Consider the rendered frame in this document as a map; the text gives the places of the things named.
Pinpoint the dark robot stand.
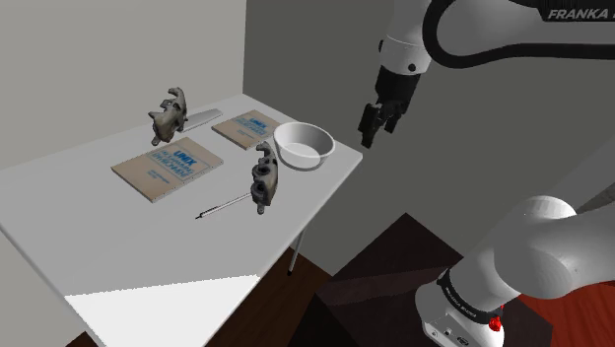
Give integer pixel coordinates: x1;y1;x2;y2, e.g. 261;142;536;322
287;212;555;347

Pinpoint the flat white knife blade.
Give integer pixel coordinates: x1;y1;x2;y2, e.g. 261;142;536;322
181;107;224;134

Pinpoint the white table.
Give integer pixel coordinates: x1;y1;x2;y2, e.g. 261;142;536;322
0;92;365;347

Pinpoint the large tan book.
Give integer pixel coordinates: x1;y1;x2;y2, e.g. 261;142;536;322
109;136;225;204

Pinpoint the small tan book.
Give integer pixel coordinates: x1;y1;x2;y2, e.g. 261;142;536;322
210;108;282;152

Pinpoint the thin silver pen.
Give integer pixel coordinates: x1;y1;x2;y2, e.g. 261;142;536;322
194;192;253;221

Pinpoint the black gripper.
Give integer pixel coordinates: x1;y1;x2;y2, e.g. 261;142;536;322
357;64;423;150

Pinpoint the white bowl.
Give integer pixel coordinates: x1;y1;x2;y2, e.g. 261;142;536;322
272;121;336;173

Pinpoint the grey animal figure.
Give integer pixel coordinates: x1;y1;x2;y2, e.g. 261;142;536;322
147;87;189;147
249;140;280;216

